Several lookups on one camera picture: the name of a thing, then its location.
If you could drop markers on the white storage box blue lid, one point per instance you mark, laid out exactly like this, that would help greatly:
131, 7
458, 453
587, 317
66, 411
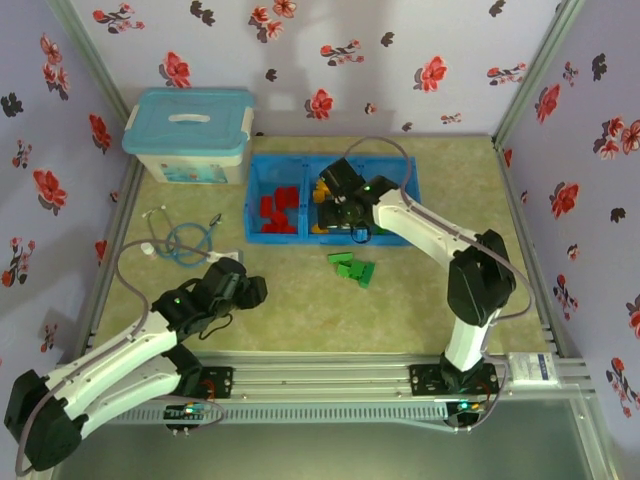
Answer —
185, 135

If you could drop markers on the small white bottle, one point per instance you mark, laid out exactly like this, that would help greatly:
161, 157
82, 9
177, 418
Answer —
148, 249

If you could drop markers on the white printed label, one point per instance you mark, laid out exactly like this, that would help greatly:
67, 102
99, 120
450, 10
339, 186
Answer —
532, 369

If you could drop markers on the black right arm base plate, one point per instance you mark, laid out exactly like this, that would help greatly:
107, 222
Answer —
425, 380

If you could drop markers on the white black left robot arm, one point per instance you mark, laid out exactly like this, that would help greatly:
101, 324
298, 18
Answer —
125, 350

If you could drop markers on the aluminium table side rail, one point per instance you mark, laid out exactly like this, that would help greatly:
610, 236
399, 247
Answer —
107, 260
527, 250

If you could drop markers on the blue three-compartment bin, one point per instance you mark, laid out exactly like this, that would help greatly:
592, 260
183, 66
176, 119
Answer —
280, 239

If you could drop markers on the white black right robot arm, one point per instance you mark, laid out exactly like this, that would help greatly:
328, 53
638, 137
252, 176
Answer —
425, 230

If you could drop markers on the green long lego brick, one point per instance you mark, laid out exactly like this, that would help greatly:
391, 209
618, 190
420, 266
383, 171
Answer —
340, 257

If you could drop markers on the blue stethoscope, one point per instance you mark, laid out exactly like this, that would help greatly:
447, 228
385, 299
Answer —
168, 244

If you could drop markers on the red wide studded lego brick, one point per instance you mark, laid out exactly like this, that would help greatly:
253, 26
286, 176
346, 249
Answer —
287, 198

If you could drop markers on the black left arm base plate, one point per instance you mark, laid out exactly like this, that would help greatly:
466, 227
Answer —
222, 382

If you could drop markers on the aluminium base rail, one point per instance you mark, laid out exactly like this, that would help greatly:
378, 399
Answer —
320, 382

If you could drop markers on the red curved lego brick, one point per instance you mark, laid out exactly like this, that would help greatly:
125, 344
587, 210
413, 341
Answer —
277, 218

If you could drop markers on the aluminium frame post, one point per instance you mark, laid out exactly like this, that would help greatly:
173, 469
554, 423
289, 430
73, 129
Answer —
89, 50
545, 50

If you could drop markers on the green small lego brick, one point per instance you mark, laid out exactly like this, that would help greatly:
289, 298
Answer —
381, 231
350, 271

